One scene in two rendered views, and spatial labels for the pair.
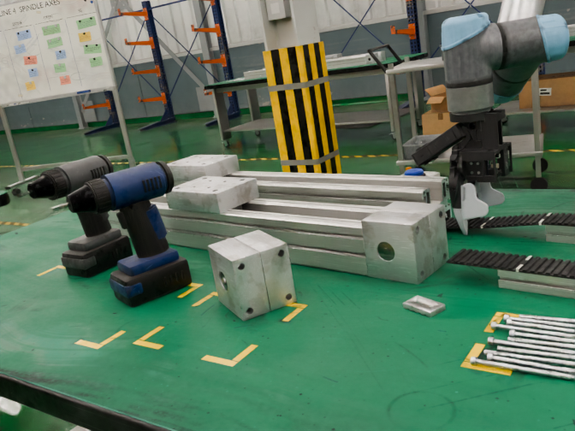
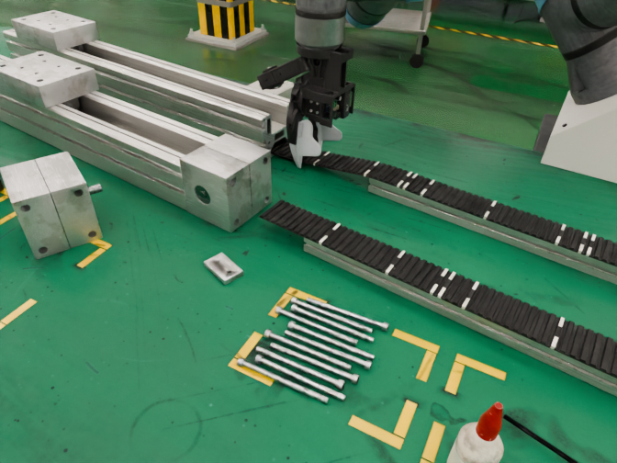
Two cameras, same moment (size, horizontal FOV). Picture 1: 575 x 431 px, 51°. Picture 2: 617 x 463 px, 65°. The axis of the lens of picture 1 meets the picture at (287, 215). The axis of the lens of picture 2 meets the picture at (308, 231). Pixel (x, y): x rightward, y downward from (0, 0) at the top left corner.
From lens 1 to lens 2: 0.33 m
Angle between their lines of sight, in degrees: 24
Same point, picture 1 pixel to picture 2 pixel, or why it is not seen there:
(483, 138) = (325, 77)
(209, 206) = (33, 97)
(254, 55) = not seen: outside the picture
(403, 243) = (218, 193)
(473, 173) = (312, 111)
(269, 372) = (32, 346)
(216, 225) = (44, 118)
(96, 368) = not seen: outside the picture
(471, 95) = (319, 29)
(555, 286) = (352, 263)
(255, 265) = (45, 206)
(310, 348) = (89, 314)
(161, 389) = not seen: outside the picture
